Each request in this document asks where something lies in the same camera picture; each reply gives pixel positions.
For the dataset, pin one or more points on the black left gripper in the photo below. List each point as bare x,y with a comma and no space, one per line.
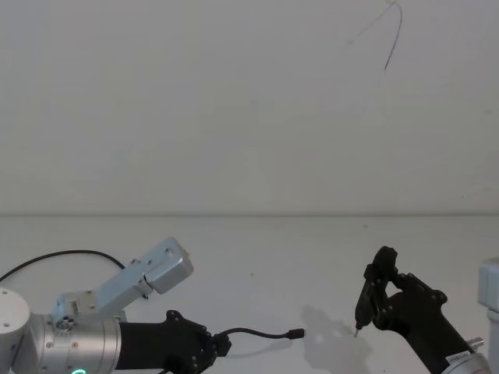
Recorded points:
156,343

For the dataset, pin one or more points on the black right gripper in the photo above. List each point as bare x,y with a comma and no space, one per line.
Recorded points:
425,323

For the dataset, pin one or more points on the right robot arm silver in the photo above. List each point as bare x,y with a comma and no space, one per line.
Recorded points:
491,284

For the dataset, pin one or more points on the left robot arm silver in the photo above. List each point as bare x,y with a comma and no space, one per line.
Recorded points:
78,343

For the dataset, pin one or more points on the white table cloth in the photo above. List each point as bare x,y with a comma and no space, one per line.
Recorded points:
273,272

